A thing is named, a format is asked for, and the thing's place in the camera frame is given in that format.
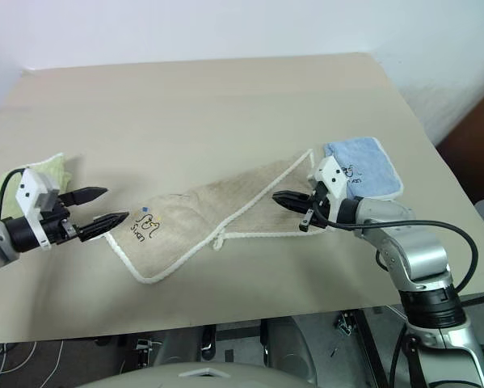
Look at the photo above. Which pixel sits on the beige towel with white trim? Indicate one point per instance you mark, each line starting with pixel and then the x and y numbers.
pixel 193 210

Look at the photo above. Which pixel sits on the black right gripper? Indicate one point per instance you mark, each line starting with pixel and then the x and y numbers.
pixel 324 206

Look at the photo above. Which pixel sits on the blue folded towel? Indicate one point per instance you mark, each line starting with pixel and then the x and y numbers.
pixel 371 161

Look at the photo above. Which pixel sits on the green folded towel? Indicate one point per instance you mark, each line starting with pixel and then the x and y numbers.
pixel 55 169

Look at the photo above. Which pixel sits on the black table frame bar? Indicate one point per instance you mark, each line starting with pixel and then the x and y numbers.
pixel 371 351

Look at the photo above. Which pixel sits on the grey rounded robot leg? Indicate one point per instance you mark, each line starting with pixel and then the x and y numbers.
pixel 181 345
pixel 290 343

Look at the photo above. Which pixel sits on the grey robot torso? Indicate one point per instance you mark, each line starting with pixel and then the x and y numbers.
pixel 209 378

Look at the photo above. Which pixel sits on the metal table clamp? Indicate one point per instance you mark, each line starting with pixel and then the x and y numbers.
pixel 346 323

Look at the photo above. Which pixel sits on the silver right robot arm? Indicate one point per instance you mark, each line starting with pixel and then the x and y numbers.
pixel 419 258

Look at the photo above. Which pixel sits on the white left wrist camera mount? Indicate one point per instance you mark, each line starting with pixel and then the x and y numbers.
pixel 29 190

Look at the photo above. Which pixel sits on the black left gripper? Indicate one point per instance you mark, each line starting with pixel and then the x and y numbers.
pixel 57 226

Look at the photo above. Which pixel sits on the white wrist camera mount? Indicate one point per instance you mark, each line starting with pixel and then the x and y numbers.
pixel 29 190
pixel 332 174

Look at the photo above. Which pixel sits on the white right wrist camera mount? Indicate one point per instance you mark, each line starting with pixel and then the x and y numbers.
pixel 332 174

